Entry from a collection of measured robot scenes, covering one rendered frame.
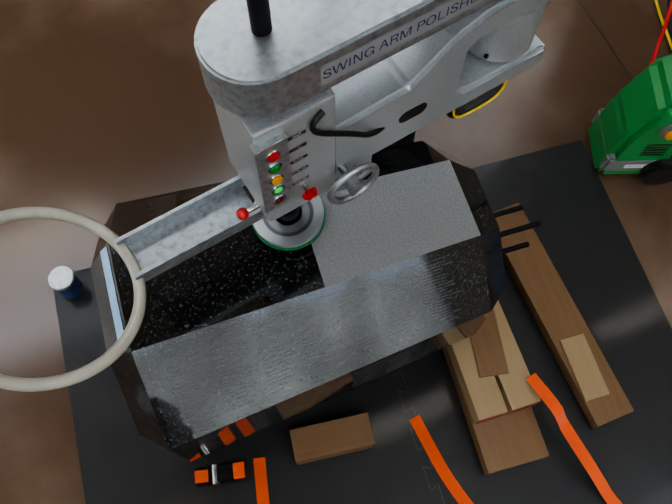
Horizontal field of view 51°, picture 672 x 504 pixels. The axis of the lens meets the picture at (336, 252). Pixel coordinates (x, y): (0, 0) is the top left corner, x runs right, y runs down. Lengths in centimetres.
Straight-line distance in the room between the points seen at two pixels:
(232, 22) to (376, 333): 111
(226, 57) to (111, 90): 224
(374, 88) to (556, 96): 197
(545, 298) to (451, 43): 156
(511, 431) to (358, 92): 159
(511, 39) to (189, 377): 127
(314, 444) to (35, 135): 190
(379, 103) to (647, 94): 164
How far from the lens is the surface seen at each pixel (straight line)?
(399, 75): 169
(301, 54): 136
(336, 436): 271
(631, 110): 316
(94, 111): 354
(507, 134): 339
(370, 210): 215
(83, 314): 310
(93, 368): 172
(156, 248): 188
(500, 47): 189
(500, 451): 281
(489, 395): 273
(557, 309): 300
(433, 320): 222
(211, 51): 138
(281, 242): 205
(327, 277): 207
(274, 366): 215
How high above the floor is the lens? 282
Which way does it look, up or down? 68 degrees down
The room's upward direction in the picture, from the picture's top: straight up
